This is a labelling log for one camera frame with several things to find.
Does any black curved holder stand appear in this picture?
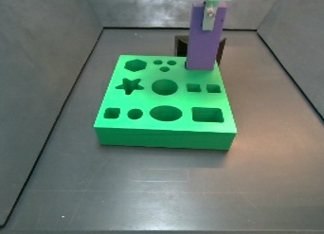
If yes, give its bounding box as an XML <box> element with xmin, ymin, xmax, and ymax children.
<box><xmin>175</xmin><ymin>35</ymin><xmax>227</xmax><ymax>63</ymax></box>

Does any green shape sorter board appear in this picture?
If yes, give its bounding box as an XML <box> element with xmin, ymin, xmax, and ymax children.
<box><xmin>93</xmin><ymin>55</ymin><xmax>237</xmax><ymax>150</ymax></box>

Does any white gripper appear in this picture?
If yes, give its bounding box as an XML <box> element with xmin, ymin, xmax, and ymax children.
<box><xmin>203</xmin><ymin>0</ymin><xmax>232</xmax><ymax>31</ymax></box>

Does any purple arch block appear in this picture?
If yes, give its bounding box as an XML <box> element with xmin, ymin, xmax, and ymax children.
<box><xmin>187</xmin><ymin>2</ymin><xmax>227</xmax><ymax>71</ymax></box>

